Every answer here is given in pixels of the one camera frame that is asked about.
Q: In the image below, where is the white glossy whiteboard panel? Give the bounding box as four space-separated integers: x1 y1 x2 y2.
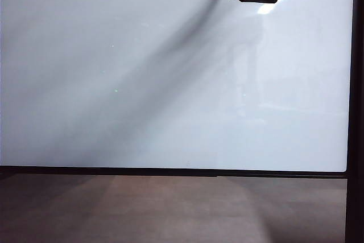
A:
0 0 354 173

